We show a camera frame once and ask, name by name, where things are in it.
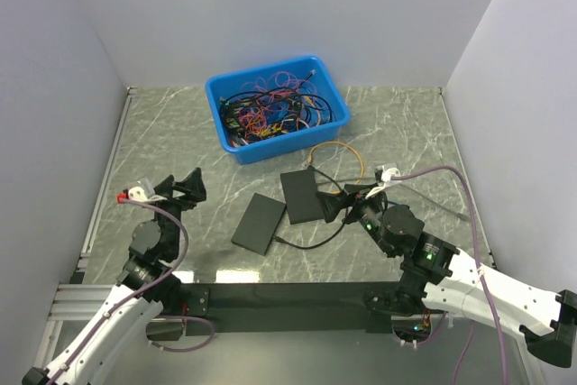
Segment blue plastic bin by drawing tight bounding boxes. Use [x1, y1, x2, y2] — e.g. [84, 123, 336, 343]
[205, 56, 352, 165]

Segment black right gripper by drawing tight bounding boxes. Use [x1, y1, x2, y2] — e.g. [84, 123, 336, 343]
[315, 182, 397, 258]

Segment black network switch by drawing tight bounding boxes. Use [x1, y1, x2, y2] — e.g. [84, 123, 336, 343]
[279, 169, 324, 225]

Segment orange ethernet cable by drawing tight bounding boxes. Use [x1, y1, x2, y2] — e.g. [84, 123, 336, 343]
[302, 141, 365, 186]

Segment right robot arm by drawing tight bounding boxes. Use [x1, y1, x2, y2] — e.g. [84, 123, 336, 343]
[316, 184, 576, 368]

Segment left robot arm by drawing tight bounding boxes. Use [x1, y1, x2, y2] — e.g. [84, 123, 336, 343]
[22, 168, 206, 384]

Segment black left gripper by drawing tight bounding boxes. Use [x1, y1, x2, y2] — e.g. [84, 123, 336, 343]
[148, 167, 205, 257]

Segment black ethernet cable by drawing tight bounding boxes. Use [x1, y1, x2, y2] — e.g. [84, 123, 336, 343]
[275, 166, 357, 251]

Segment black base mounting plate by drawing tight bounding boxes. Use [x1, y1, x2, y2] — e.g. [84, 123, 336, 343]
[160, 281, 426, 335]

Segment tangled cables in bin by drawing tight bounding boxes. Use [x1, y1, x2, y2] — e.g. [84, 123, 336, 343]
[218, 68, 337, 147]

